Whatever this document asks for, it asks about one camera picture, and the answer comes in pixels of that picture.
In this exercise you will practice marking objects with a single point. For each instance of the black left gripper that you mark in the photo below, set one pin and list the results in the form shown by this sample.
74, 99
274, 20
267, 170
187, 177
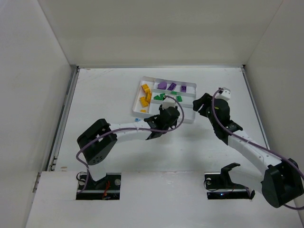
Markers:
156, 123

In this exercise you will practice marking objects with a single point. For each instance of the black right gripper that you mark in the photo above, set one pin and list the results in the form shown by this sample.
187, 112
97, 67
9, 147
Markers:
204, 106

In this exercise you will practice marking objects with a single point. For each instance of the purple butterfly arch lego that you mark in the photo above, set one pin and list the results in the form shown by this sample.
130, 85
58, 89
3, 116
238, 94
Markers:
183, 89

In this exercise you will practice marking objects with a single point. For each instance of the purple square lego brick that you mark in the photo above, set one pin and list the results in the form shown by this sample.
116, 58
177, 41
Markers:
172, 87

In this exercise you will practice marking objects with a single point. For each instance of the purple round lego piece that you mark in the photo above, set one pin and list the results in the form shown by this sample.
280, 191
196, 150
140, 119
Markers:
162, 85

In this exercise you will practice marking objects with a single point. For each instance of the green long lego brick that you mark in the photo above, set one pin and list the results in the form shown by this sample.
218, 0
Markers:
179, 98

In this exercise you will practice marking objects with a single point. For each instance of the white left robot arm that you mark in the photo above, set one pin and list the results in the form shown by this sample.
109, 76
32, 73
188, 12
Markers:
99, 139

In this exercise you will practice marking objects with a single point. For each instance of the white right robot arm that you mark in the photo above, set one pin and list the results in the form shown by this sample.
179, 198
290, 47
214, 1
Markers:
279, 179

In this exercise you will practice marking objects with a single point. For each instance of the white divided sorting tray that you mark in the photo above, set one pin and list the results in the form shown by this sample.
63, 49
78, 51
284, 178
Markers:
179, 93

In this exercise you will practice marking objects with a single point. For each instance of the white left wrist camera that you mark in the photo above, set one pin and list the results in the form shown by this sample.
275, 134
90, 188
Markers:
168, 102

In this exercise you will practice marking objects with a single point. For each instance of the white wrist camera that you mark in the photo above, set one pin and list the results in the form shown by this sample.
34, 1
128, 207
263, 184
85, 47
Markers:
224, 94
168, 102

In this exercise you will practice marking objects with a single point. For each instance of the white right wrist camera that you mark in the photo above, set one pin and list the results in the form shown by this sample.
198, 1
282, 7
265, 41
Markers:
224, 94

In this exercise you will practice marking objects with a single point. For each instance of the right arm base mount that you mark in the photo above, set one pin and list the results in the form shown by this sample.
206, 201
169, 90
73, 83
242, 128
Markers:
219, 185

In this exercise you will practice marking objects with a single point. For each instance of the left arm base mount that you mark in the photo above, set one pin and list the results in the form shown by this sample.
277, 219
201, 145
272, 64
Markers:
108, 188

